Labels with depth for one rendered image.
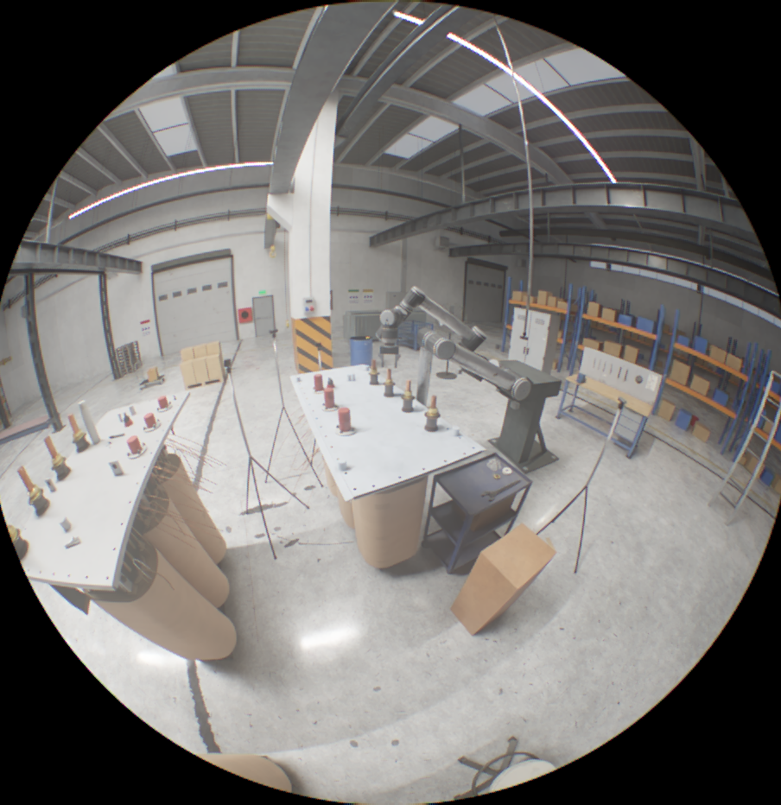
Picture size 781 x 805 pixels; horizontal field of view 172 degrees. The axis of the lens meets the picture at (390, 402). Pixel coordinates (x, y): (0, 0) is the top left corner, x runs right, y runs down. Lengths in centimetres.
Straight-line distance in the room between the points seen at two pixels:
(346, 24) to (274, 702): 507
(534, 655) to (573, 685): 47
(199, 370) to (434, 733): 793
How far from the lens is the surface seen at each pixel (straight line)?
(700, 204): 699
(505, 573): 146
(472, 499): 180
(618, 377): 574
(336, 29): 313
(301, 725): 221
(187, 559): 187
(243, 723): 236
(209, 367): 758
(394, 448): 133
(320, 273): 660
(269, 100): 1192
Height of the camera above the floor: 213
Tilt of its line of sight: 25 degrees down
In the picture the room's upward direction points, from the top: 1 degrees clockwise
